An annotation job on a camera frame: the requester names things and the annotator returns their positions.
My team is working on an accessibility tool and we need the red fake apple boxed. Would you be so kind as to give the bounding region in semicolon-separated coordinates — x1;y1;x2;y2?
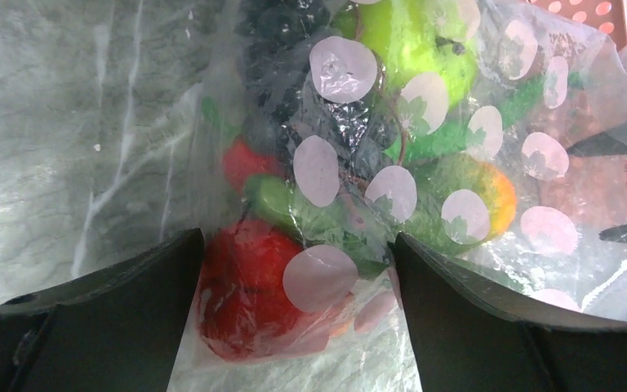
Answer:
197;219;347;363

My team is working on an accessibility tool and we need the green fake apple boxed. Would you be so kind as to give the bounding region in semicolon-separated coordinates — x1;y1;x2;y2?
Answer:
333;0;482;107

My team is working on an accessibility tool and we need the small green fake pepper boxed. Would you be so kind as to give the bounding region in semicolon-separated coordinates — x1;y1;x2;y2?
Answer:
243;174;345;246

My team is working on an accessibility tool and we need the green fake chili pepper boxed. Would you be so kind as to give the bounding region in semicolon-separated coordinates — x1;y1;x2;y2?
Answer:
384;75;545;162

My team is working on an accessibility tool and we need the clear zip top bag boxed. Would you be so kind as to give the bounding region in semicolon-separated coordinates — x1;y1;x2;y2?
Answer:
171;1;627;391

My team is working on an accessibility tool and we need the dark fake grape bunch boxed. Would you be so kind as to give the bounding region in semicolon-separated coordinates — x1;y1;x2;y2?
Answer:
234;1;398;180

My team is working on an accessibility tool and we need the red fake chili pepper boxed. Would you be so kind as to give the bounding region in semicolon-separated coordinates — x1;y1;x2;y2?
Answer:
221;136;285;193

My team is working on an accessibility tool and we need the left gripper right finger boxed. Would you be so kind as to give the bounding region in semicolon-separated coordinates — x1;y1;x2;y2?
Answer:
391;234;627;391

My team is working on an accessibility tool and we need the orange fake fruit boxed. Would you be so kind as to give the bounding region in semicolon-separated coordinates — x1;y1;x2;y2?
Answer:
401;153;517;256

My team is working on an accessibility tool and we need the pink perforated plastic basket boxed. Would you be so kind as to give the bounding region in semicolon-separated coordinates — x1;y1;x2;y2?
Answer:
527;0;627;50

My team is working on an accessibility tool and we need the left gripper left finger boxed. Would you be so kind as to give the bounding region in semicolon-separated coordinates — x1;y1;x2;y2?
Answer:
0;229;204;391

